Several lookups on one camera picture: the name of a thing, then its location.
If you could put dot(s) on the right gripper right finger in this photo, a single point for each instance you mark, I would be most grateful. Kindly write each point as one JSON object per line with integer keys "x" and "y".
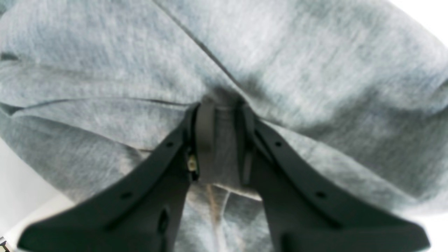
{"x": 305, "y": 211}

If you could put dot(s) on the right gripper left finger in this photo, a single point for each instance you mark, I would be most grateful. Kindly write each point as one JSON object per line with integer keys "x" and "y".
{"x": 142, "y": 211}

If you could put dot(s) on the grey t-shirt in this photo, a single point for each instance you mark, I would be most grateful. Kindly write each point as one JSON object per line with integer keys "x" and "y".
{"x": 358, "y": 88}

